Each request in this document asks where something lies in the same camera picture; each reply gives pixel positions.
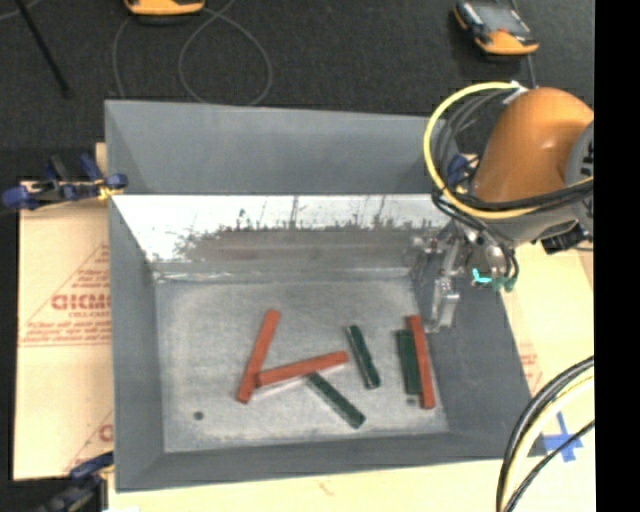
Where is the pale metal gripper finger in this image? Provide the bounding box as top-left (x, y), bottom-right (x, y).
top-left (410, 235), bottom-right (439, 323)
top-left (424, 278), bottom-right (461, 333)

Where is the red-brown flat block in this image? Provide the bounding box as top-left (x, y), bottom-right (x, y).
top-left (255, 349), bottom-right (351, 389)
top-left (404, 314), bottom-right (438, 411)
top-left (235, 308), bottom-right (282, 405)

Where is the dark green flat block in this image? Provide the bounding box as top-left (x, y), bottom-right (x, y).
top-left (395, 328), bottom-right (421, 396)
top-left (344, 324), bottom-right (382, 391)
top-left (305, 372), bottom-right (367, 430)

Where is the grey metal bin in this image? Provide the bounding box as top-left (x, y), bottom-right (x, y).
top-left (103, 98), bottom-right (535, 492)

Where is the black cylinder on white bracket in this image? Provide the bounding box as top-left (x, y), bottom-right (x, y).
top-left (539, 224), bottom-right (594, 255)

